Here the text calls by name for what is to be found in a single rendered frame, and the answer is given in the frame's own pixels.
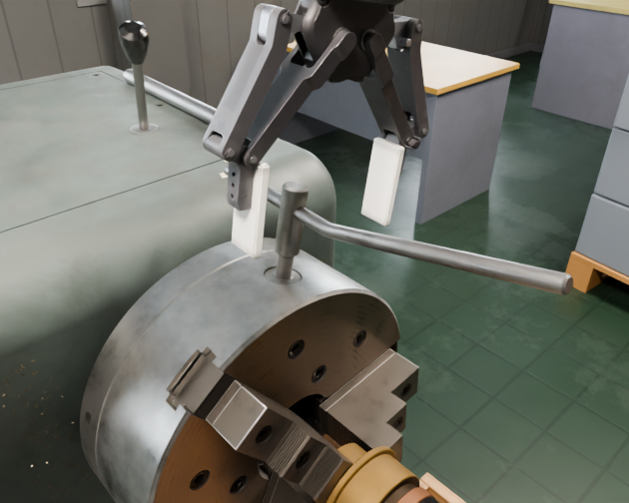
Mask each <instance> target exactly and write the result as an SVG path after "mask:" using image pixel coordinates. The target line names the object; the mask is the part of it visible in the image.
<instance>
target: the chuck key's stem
mask: <svg viewBox="0 0 629 503"><path fill-rule="evenodd" d="M308 194H309V188H308V187H307V185H305V184H303V183H300V182H286V183H284V184H283V188H282V196H281V204H280V211H279V219H278V227H277V235H276V242H275V252H276V253H277V254H278V263H277V270H276V273H274V274H273V276H274V277H276V278H277V279H278V280H280V281H284V280H288V279H291V278H293V277H292V270H293V263H294V256H296V255H298V254H299V253H300V247H301V240H302V234H303V227H304V224H303V223H301V222H300V221H298V220H296V219H295V217H294V212H295V210H296V209H298V208H300V207H304V208H306V207H307V201H308Z"/></svg>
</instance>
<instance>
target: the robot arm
mask: <svg viewBox="0 0 629 503"><path fill-rule="evenodd" d="M403 1H404V0H299V4H298V7H297V9H296V11H295V13H292V12H291V11H290V10H289V9H286V8H282V7H277V6H273V5H268V4H259V5H258V6H257V7H256V9H255V13H254V19H253V25H252V31H251V37H250V41H249V43H248V45H247V47H246V50H245V52H244V54H243V56H242V58H241V60H240V62H239V64H238V67H237V69H236V71H235V73H234V75H233V77H232V79H231V81H230V83H229V86H228V88H227V90H226V92H225V94H224V96H223V98H222V100H221V103H220V105H219V107H218V109H217V111H216V113H215V115H214V117H213V119H212V122H211V124H210V125H209V127H208V129H207V131H206V133H205V135H204V138H203V147H204V148H205V149H206V150H207V151H209V152H211V153H213V154H214V155H216V156H218V157H220V158H221V159H223V160H225V161H227V162H228V163H229V170H228V186H227V200H228V203H229V205H231V206H232V207H234V218H233V233H232V243H233V244H234V245H235V246H237V247H238V248H239V249H241V250H242V251H243V252H245V253H246V254H248V255H249V256H250V257H252V258H258V257H261V255H262V247H263V236H264V226H265V215H266V205H267V195H268V184H269V174H270V166H269V165H268V164H266V163H264V162H263V161H262V158H263V157H264V156H265V154H266V153H267V152H268V150H269V149H270V148H271V146H272V145H273V144H274V142H275V141H276V140H277V138H278V137H279V135H280V134H281V133H282V131H283V130H284V129H285V127H286V126H287V125H288V123H289V122H290V121H291V119H292V118H293V117H294V115H295V114H296V113H297V111H298V110H299V109H300V107H301V106H302V105H303V103H304V102H305V101H306V99H307V98H308V97H309V95H310V94H311V92H313V91H315V90H318V89H319V88H321V87H322V86H323V84H324V83H325V82H326V81H328V82H331V83H339V82H342V81H345V80H351V81H354V82H359V84H360V86H361V89H362V91H363V93H364V95H365V98H366V100H367V102H368V104H369V107H370V109H371V111H372V114H373V116H374V118H375V120H376V123H377V125H378V127H379V129H380V132H381V134H382V136H383V139H382V138H375V139H374V141H373V147H372V153H371V158H370V164H369V170H368V175H367V181H366V187H365V192H364V198H363V204H362V210H361V213H362V214H363V215H364V216H366V217H367V218H369V219H371V220H373V221H375V222H377V223H379V224H381V225H382V226H384V227H385V226H388V225H389V223H390V218H391V213H392V208H393V204H394V199H395V194H396V189H397V184H398V181H399V179H400V177H401V173H402V168H403V163H404V159H405V154H406V149H411V150H413V151H414V150H416V149H417V148H418V147H419V145H420V138H425V137H426V136H427V134H428V131H429V126H428V116H427V107H426V98H425V89H424V80H423V71H422V61H421V52H420V50H421V42H422V34H423V21H422V20H420V19H415V18H410V17H405V16H399V15H393V11H394V6H395V4H400V3H402V2H403ZM295 40H296V42H297V44H296V45H295V47H294V48H293V49H292V51H291V52H290V53H289V55H288V56H287V57H286V59H285V60H284V61H283V59H284V57H285V54H286V51H287V48H288V44H289V43H293V42H294V41H295ZM386 48H387V55H386V52H385V49H386ZM282 62H283V63H282ZM304 64H306V67H304ZM280 67H281V72H280V74H279V75H278V77H277V78H276V79H275V81H274V82H273V80H274V78H275V76H276V74H277V72H278V70H279V68H280ZM411 116H412V117H413V119H412V118H411Z"/></svg>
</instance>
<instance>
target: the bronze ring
mask: <svg viewBox="0 0 629 503"><path fill-rule="evenodd" d="M338 451H339V452H341V453H342V454H343V455H344V456H345V457H346V458H347V459H349V460H350V461H351V462H352V463H353V464H352V465H351V466H350V467H349V469H348V470H347V471H346V472H345V473H344V474H343V476H342V477H341V478H340V480H339V481H338V482H337V484H336V485H335V487H334V488H333V490H332V492H331V493H330V495H329V497H328V499H327V501H326V503H439V502H438V501H437V500H435V498H434V496H432V495H431V494H430V493H429V492H428V491H426V490H425V489H424V488H422V487H419V479H418V477H417V476H415V475H414V474H413V473H412V472H410V471H409V470H408V469H407V468H405V467H404V466H403V465H402V464H400V463H399V462H398V461H397V460H396V455H395V453H394V451H393V450H391V449H390V448H389V447H387V446H379V447H376V448H373V449H371V450H370V451H368V452H366V451H365V450H363V449H362V448H361V447H360V446H358V445H357V444H356V443H349V444H346V445H343V446H342V447H340V448H339V449H338Z"/></svg>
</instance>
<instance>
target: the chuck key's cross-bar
mask: <svg viewBox="0 0 629 503"><path fill-rule="evenodd" d="M281 196H282V194H281V193H279V192H278V191H276V190H274V189H273V188H271V187H269V186H268V195H267V201H268V202H269V203H271V204H273V205H274V206H276V207H277V208H280V204H281ZM294 217H295V219H296V220H298V221H300V222H301V223H303V224H304V225H306V226H307V227H309V228H311V229H312V230H314V231H315V232H317V233H319V234H320V235H322V236H324V237H327V238H330V239H333V240H337V241H341V242H345V243H349V244H353V245H358V246H362V247H366V248H370V249H374V250H378V251H382V252H389V253H394V254H398V255H402V256H406V257H410V258H414V259H418V260H422V261H426V262H430V263H435V264H439V265H443V266H447V267H451V268H455V269H459V270H463V271H467V272H472V273H476V274H480V275H484V276H488V277H492V278H496V279H500V280H504V281H508V282H513V283H517V284H521V285H525V286H529V287H533V288H537V289H541V290H545V291H550V292H554V293H558V294H562V295H566V294H568V293H569V292H570V291H571V289H572V287H573V278H572V276H571V274H569V273H565V272H560V271H555V270H551V269H546V268H541V267H536V266H532V265H527V264H522V263H518V262H513V261H508V260H504V259H499V258H494V257H490V256H485V255H480V254H476V253H471V252H466V251H458V250H453V249H449V248H444V247H439V246H435V245H430V244H425V243H421V242H416V241H411V240H407V239H402V238H397V237H392V236H388V235H383V234H378V233H374V232H369V231H364V230H360V229H355V228H350V227H346V226H341V225H336V224H333V223H330V222H328V221H326V220H325V219H323V218H321V217H320V216H318V215H316V214H314V213H313V212H311V211H309V210H308V209H306V208H304V207H300V208H298V209H296V210H295V212H294Z"/></svg>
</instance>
